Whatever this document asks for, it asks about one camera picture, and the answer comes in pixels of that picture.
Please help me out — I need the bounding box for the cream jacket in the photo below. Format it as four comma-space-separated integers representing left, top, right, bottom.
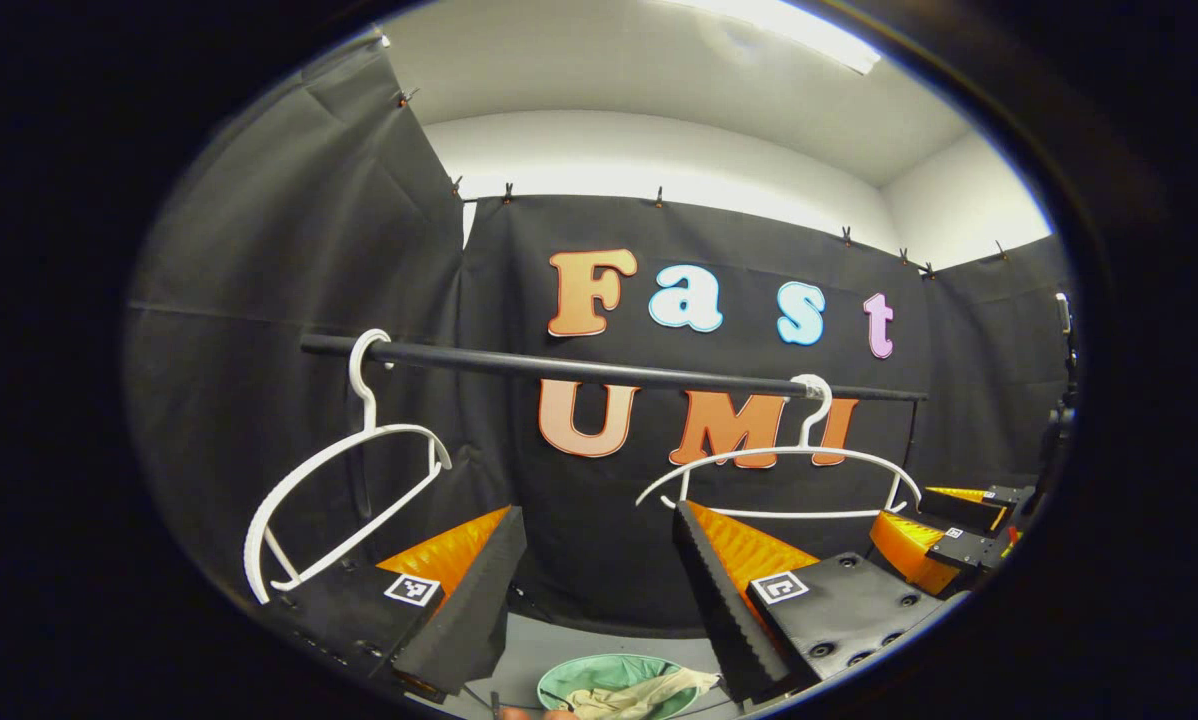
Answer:
564, 668, 722, 720

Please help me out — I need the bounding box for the black backdrop cloth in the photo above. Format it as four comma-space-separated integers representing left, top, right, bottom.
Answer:
119, 30, 1078, 641

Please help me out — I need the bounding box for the green laundry hamper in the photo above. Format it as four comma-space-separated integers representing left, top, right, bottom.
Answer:
536, 653, 705, 720

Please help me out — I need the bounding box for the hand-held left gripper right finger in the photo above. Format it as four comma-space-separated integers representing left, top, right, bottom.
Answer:
669, 500, 950, 706

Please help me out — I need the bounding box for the black clothes rack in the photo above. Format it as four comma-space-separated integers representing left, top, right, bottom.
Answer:
301, 333, 930, 471

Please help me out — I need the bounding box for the white plastic hanger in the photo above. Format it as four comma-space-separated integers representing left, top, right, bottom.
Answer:
243, 328, 454, 606
635, 373, 923, 521

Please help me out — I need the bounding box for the row of black backdrop clips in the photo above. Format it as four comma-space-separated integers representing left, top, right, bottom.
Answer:
396, 88, 1008, 281

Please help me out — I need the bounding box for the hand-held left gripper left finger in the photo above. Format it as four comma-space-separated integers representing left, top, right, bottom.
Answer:
254, 505, 528, 706

